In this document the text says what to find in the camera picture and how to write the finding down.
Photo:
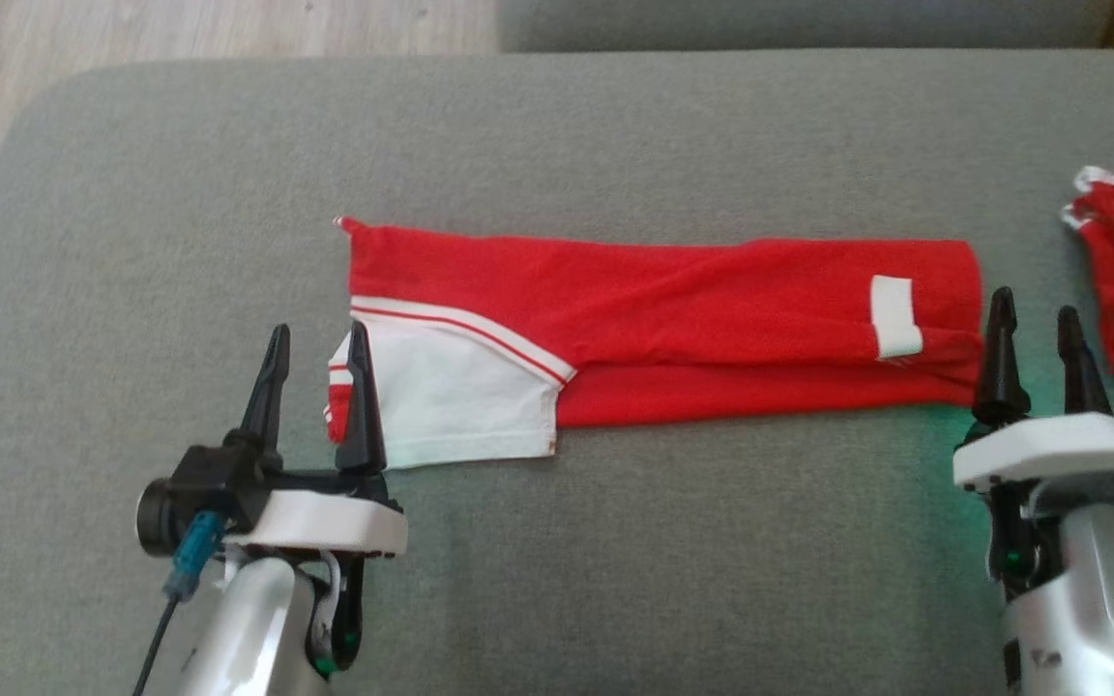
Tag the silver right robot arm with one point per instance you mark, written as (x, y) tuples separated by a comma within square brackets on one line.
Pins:
[(1099, 619)]

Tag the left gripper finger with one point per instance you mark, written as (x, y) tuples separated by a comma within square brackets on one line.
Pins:
[(361, 416), (267, 406)]

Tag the red white basketball jersey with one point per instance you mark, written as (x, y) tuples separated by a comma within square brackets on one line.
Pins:
[(692, 290)]

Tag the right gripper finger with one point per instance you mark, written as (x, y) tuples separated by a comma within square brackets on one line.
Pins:
[(1081, 382), (1002, 377)]

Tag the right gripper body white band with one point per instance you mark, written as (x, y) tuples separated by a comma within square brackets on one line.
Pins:
[(1060, 449)]

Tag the large grey sofa seat cushion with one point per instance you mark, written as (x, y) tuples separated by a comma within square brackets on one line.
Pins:
[(615, 541)]

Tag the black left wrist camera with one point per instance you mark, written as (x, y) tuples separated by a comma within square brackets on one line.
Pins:
[(190, 483)]

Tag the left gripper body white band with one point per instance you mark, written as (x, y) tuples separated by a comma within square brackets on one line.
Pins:
[(325, 522)]

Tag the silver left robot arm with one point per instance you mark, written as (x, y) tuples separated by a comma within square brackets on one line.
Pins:
[(248, 628)]

